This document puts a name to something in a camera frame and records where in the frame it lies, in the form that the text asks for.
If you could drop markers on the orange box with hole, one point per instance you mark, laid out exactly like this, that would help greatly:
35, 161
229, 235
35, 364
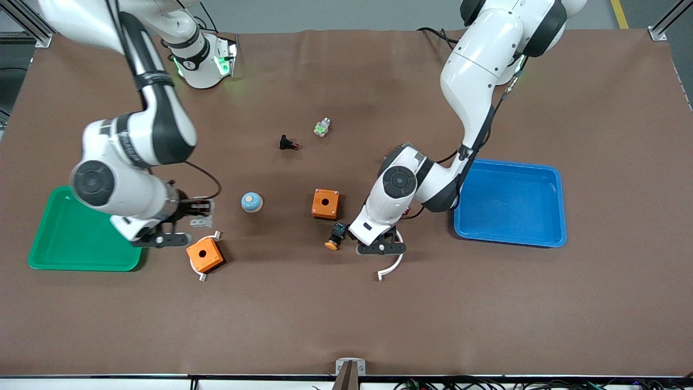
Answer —
208, 260
319, 208

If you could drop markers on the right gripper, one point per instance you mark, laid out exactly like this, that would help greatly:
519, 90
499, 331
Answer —
184, 208

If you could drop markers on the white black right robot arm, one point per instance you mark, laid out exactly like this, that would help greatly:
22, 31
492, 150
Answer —
162, 119

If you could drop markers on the black orange push button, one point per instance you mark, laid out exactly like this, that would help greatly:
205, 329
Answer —
338, 232

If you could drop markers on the aluminium frame post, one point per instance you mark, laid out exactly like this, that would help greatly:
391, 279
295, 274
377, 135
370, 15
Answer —
663, 27
32, 27

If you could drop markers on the blue plastic tray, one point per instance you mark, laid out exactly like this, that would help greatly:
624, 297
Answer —
514, 206

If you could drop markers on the blue round push button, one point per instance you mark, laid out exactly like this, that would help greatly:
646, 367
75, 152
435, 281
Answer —
252, 203

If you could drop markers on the green white terminal connector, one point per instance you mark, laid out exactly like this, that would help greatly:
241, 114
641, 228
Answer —
322, 128

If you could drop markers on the black red push button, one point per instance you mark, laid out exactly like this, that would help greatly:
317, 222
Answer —
284, 142

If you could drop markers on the green plastic tray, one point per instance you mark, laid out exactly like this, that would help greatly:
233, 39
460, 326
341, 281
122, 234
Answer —
65, 244

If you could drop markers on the grey metal bracket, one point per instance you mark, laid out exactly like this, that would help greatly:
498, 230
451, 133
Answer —
341, 368

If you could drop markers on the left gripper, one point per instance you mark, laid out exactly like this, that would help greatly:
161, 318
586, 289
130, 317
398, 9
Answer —
350, 234

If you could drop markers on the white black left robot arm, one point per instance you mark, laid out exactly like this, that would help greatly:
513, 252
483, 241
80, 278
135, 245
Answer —
476, 70

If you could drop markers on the brown table mat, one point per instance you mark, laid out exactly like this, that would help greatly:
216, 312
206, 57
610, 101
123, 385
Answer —
325, 314

